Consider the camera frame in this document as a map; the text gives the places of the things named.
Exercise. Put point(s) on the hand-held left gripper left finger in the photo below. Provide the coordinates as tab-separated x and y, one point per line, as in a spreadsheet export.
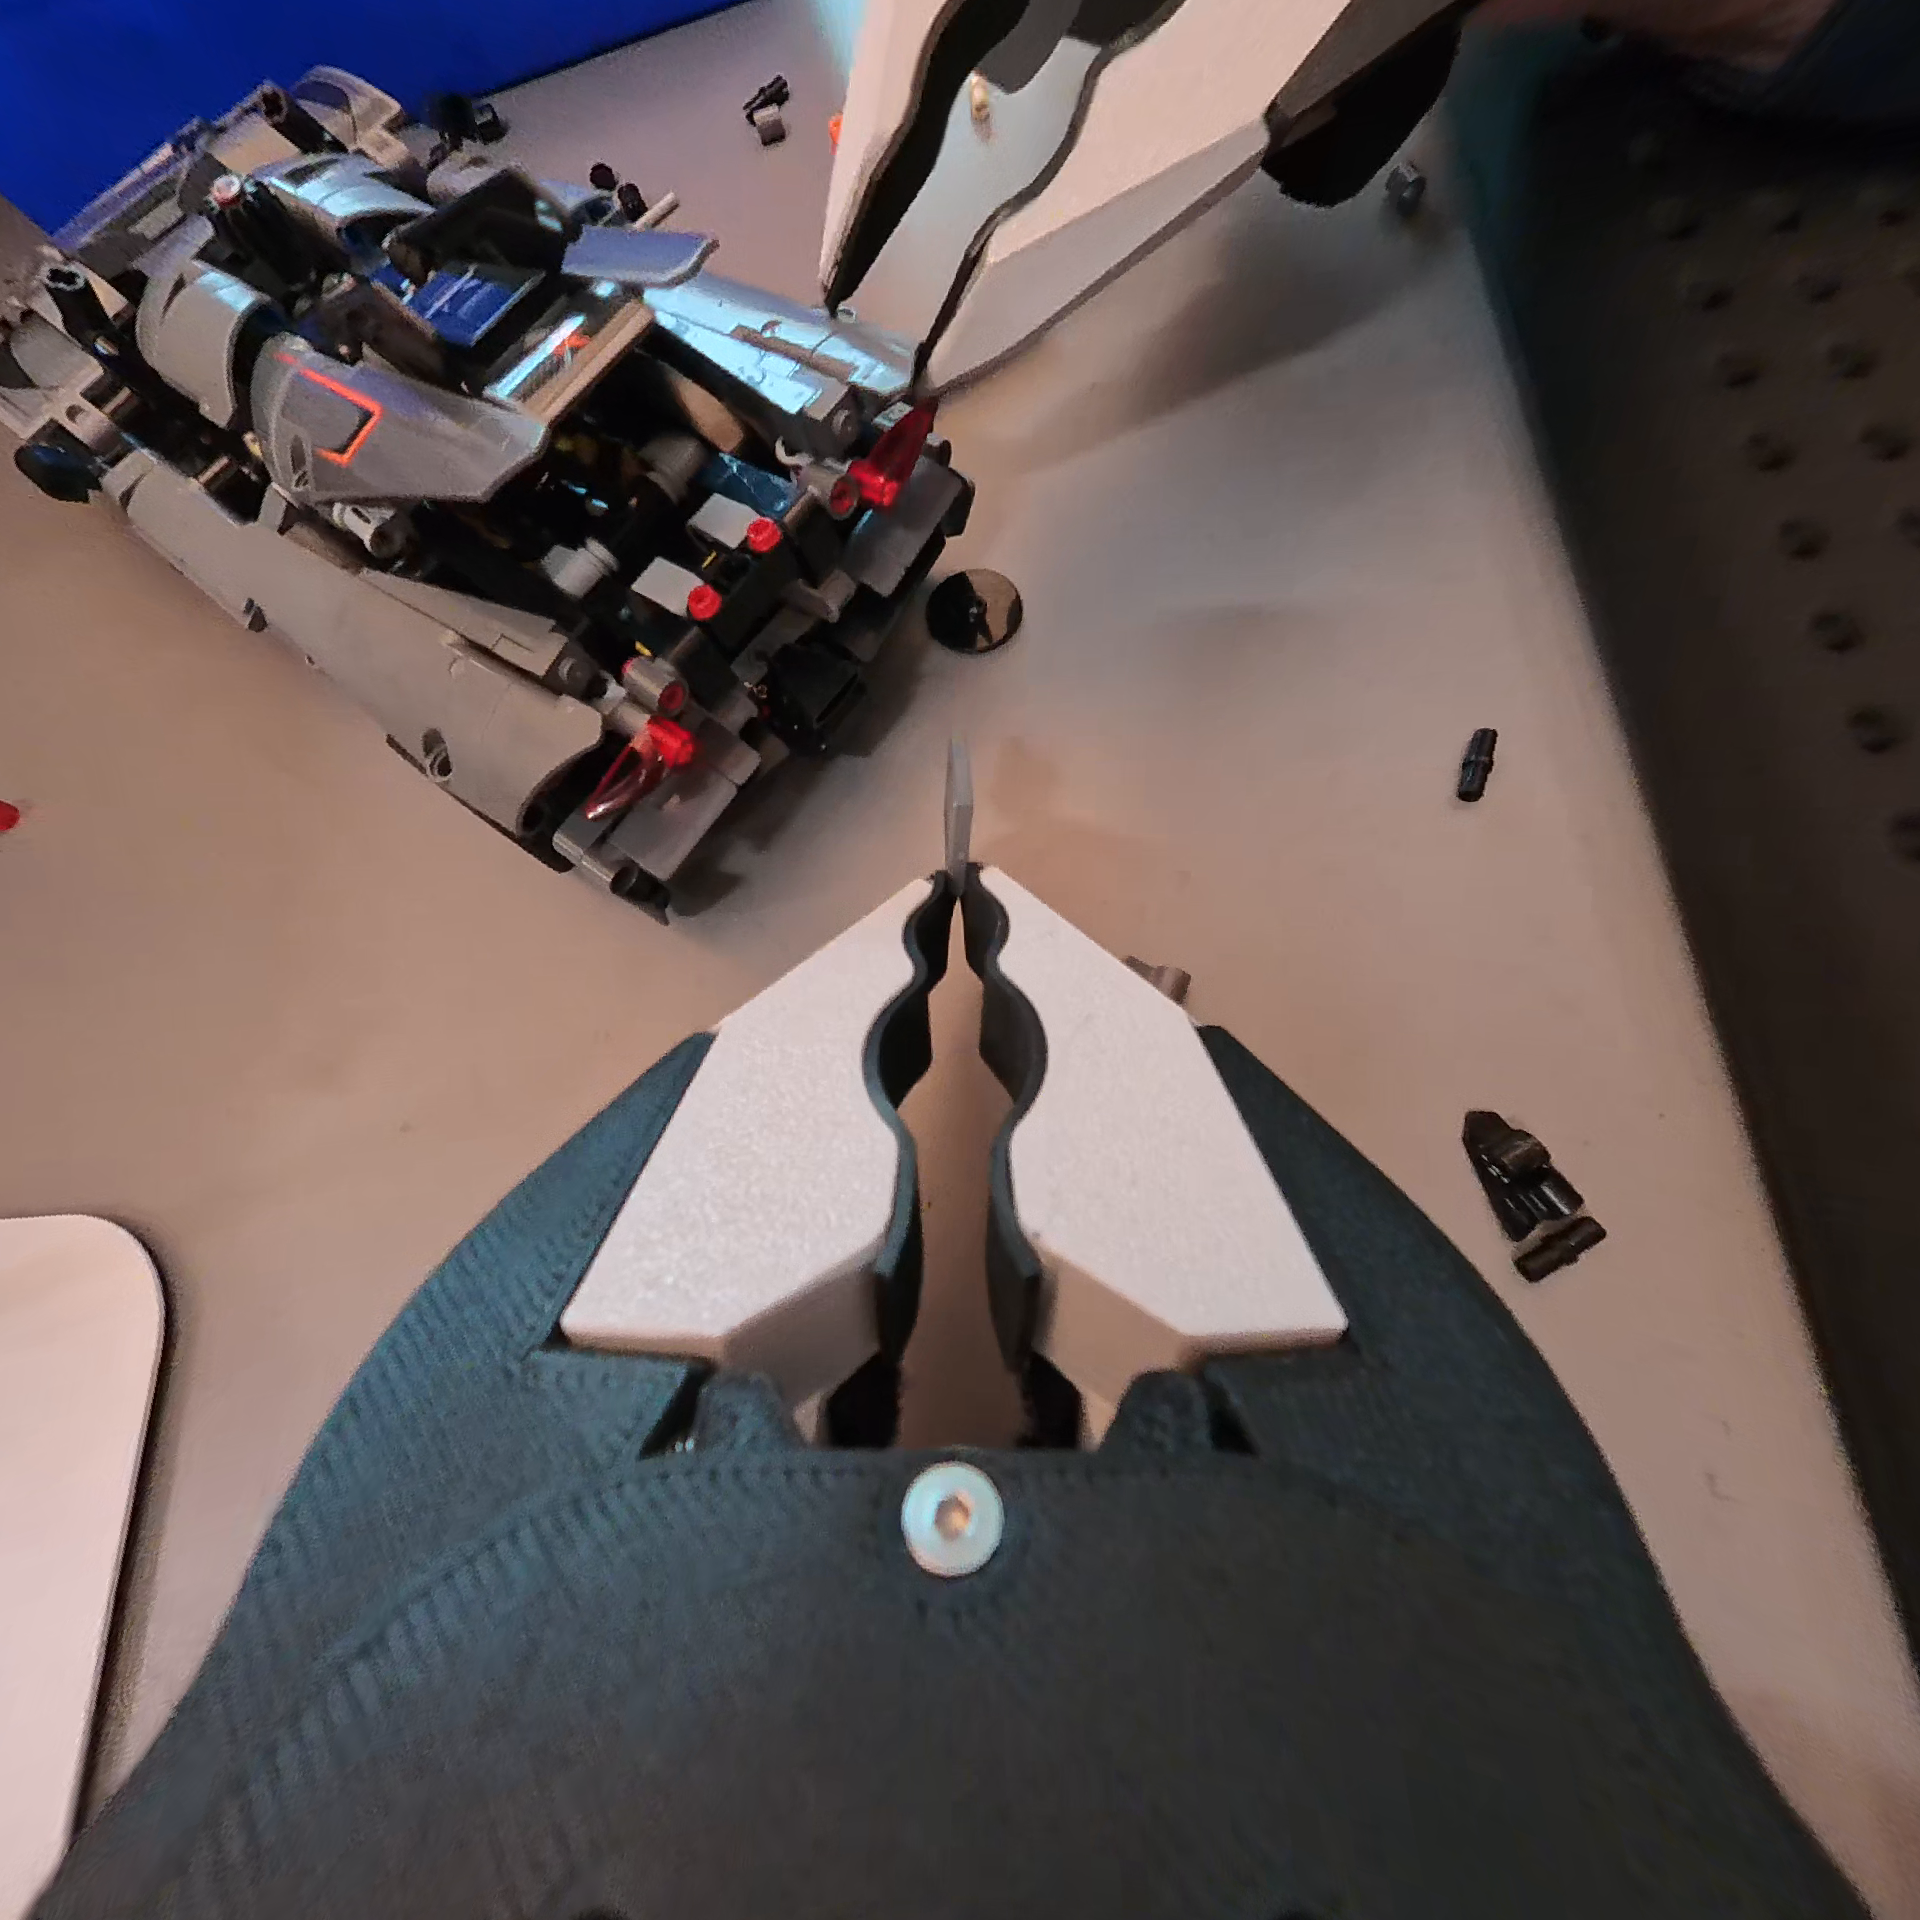
721	1200

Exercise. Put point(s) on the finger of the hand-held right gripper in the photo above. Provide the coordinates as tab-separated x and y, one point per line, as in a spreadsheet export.
885	118
1125	225

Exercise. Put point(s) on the white desk stand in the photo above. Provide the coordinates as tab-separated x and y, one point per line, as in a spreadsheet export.
61	1499

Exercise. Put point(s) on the person's right forearm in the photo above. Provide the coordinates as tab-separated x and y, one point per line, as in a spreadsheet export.
1724	24

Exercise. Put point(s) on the grey lego car model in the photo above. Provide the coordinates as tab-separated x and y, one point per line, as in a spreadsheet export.
376	600

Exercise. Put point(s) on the black angled lego connector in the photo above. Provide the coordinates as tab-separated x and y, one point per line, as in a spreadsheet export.
1517	1171

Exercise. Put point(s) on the small grey lego piece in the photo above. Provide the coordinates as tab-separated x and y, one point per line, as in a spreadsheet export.
1161	978

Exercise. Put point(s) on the tiny grey lego bush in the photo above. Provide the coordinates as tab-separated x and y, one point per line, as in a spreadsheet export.
1404	185

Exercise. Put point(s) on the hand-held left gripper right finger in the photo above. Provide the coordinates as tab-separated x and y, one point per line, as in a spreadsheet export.
1172	1200

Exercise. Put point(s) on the blue plastic bin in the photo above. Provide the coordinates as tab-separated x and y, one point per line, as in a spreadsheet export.
225	76

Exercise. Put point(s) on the small black lego connector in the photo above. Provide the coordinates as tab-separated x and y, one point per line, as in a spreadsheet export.
769	106
457	113

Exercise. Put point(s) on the dark round lego disc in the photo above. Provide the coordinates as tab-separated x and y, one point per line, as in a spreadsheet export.
980	608

